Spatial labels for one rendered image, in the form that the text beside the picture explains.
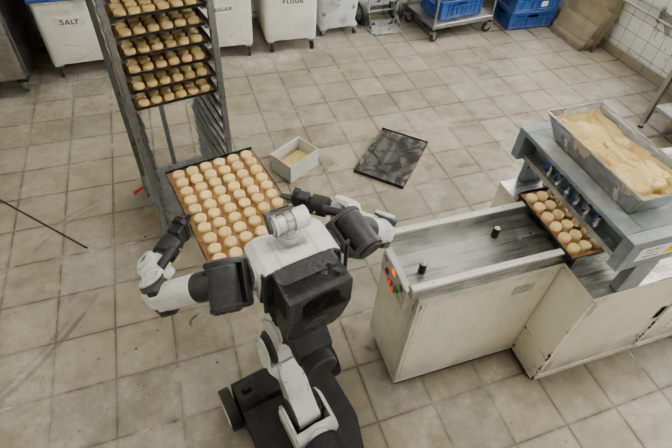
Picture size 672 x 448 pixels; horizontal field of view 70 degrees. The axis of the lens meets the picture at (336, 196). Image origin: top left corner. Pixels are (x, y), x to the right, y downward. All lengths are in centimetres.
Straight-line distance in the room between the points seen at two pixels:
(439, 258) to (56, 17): 381
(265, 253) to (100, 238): 214
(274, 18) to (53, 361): 344
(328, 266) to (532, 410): 173
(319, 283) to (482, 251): 102
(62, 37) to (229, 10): 144
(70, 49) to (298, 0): 208
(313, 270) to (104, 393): 169
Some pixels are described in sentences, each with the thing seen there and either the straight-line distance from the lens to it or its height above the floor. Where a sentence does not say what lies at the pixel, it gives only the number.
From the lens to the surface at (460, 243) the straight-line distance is 220.
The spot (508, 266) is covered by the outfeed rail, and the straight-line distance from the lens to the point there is 211.
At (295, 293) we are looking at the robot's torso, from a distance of 134.
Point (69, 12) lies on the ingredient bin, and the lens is 483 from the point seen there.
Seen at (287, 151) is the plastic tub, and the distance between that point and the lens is 371.
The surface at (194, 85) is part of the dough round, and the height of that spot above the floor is 105.
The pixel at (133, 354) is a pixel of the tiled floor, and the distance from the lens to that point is 290.
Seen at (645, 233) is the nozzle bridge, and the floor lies 118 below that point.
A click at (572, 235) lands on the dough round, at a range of 232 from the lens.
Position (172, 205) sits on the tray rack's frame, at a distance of 331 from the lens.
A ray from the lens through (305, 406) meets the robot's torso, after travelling 226.
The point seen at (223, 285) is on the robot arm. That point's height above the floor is 132.
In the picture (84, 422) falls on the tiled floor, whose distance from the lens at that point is 282.
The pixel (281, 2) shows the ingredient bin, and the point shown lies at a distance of 491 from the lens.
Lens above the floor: 245
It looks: 45 degrees down
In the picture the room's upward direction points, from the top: 4 degrees clockwise
